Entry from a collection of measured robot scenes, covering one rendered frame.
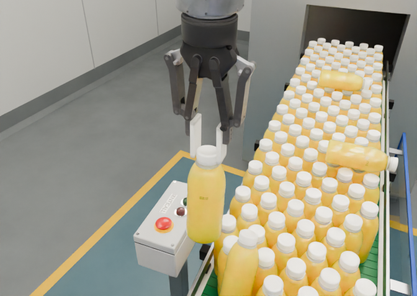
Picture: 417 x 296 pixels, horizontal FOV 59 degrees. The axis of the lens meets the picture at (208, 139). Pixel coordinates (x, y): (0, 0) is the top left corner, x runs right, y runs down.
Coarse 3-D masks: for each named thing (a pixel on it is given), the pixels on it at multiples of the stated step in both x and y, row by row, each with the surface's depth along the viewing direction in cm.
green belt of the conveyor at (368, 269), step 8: (376, 240) 105; (376, 248) 103; (368, 256) 100; (376, 256) 100; (360, 264) 98; (368, 264) 98; (376, 264) 98; (368, 272) 96; (376, 272) 96; (208, 280) 94; (216, 280) 94; (376, 280) 94; (208, 288) 92; (216, 288) 93
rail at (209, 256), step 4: (228, 212) 103; (212, 244) 94; (212, 248) 93; (208, 252) 92; (212, 252) 93; (208, 256) 91; (212, 256) 94; (204, 260) 90; (208, 260) 91; (204, 264) 89; (208, 264) 92; (200, 268) 88; (204, 268) 89; (200, 272) 87; (204, 272) 89; (196, 276) 86; (200, 276) 87; (196, 280) 85; (200, 280) 88; (192, 284) 84; (196, 284) 85; (192, 288) 83; (196, 288) 85; (192, 292) 83
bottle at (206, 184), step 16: (192, 176) 62; (208, 176) 61; (224, 176) 63; (192, 192) 62; (208, 192) 61; (224, 192) 64; (192, 208) 64; (208, 208) 63; (192, 224) 66; (208, 224) 65; (192, 240) 68; (208, 240) 67
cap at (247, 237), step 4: (240, 232) 76; (244, 232) 77; (248, 232) 77; (252, 232) 77; (240, 236) 76; (244, 236) 75; (248, 236) 75; (252, 236) 75; (256, 236) 76; (240, 240) 76; (244, 240) 75; (248, 240) 75; (252, 240) 75; (256, 240) 75; (244, 244) 75; (248, 244) 75; (252, 244) 75
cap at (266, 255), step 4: (260, 248) 80; (264, 248) 80; (268, 248) 80; (260, 252) 79; (264, 252) 79; (268, 252) 79; (272, 252) 79; (260, 256) 78; (264, 256) 78; (268, 256) 79; (272, 256) 78; (260, 260) 78; (264, 260) 78; (268, 260) 78; (272, 260) 78; (260, 264) 79; (264, 264) 78; (268, 264) 78
